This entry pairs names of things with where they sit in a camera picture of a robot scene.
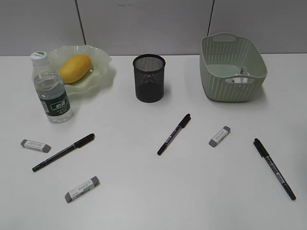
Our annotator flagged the yellow mango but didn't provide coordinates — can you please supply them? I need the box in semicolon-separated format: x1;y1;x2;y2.
58;55;92;84

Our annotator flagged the white waste paper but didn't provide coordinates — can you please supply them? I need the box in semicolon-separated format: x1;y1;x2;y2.
230;67;250;83

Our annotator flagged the clear plastic water bottle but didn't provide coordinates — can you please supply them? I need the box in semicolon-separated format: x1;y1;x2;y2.
31;51;73;123

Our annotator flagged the black marker pen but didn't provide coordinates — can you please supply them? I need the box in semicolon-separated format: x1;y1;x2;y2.
157;114;191;156
32;133;95;172
253;138;296;201

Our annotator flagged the black mesh pen holder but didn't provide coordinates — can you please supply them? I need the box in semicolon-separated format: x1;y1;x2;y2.
132;54;165;103

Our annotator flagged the grey white eraser right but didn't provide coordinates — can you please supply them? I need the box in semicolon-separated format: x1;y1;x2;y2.
209;126;231;147

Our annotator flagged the grey white eraser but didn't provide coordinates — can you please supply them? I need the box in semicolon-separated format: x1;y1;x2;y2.
21;139;51;153
209;126;231;147
65;176;99;203

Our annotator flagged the pale green woven plastic basket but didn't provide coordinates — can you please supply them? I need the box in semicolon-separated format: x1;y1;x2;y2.
200;33;267;102

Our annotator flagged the grey white eraser front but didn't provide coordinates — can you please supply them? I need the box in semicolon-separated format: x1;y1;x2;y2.
65;176;99;203

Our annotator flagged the grey white eraser far left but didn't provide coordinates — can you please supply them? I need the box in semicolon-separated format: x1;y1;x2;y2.
21;139;51;153

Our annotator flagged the black wall cable right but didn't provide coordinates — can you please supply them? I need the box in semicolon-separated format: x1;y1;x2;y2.
206;0;215;37

